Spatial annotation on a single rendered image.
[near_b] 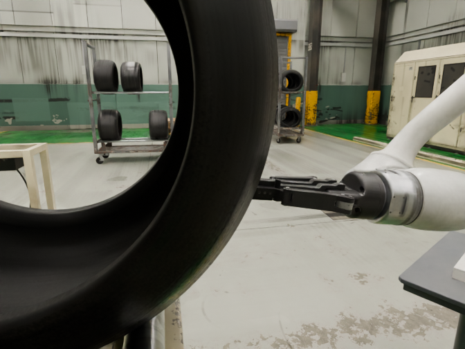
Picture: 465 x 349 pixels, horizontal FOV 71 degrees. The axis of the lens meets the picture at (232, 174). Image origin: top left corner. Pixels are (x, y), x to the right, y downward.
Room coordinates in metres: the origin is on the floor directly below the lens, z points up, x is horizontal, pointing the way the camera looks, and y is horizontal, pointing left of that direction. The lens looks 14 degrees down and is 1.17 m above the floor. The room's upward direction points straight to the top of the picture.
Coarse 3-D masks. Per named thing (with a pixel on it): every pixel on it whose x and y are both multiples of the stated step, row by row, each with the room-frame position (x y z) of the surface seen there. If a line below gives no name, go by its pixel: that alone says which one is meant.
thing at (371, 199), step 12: (348, 180) 0.51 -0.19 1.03; (360, 180) 0.48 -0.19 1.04; (372, 180) 0.48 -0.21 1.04; (336, 192) 0.46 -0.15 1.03; (348, 192) 0.47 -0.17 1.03; (360, 192) 0.47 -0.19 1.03; (372, 192) 0.47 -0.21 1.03; (384, 192) 0.47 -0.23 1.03; (360, 204) 0.46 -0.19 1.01; (372, 204) 0.46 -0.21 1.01; (348, 216) 0.49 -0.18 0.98; (360, 216) 0.47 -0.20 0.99; (372, 216) 0.47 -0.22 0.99
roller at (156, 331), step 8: (152, 320) 0.32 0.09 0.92; (160, 320) 0.33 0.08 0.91; (144, 328) 0.31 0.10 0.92; (152, 328) 0.31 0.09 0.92; (160, 328) 0.32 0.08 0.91; (128, 336) 0.30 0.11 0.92; (136, 336) 0.29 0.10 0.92; (144, 336) 0.29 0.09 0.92; (152, 336) 0.30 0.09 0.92; (160, 336) 0.30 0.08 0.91; (128, 344) 0.29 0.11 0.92; (136, 344) 0.28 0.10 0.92; (144, 344) 0.28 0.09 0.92; (152, 344) 0.28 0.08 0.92; (160, 344) 0.29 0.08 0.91
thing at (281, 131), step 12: (288, 72) 7.67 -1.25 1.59; (288, 84) 8.71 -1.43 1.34; (300, 84) 7.71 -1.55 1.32; (288, 108) 7.65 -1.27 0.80; (276, 120) 7.81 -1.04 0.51; (288, 120) 8.33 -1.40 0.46; (300, 120) 7.68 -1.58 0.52; (276, 132) 7.99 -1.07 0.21; (288, 132) 8.02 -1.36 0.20; (300, 132) 7.73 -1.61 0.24
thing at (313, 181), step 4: (284, 180) 0.49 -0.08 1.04; (288, 180) 0.49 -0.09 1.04; (292, 180) 0.50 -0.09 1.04; (312, 180) 0.50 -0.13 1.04; (316, 180) 0.49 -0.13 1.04; (320, 180) 0.50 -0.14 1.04; (324, 180) 0.50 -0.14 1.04; (328, 180) 0.50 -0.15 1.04; (332, 180) 0.50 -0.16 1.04; (336, 180) 0.50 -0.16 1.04; (296, 184) 0.49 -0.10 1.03; (300, 184) 0.49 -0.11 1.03; (304, 184) 0.49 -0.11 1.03; (308, 184) 0.49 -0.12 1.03; (312, 184) 0.49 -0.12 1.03; (316, 184) 0.49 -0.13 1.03
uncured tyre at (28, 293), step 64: (192, 0) 0.26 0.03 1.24; (256, 0) 0.29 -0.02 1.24; (192, 64) 0.29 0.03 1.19; (256, 64) 0.28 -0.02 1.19; (192, 128) 0.27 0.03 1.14; (256, 128) 0.29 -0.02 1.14; (128, 192) 0.52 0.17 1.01; (192, 192) 0.26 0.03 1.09; (0, 256) 0.45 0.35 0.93; (64, 256) 0.47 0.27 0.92; (128, 256) 0.26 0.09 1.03; (192, 256) 0.27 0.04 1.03; (0, 320) 0.24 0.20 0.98; (64, 320) 0.24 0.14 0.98; (128, 320) 0.26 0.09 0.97
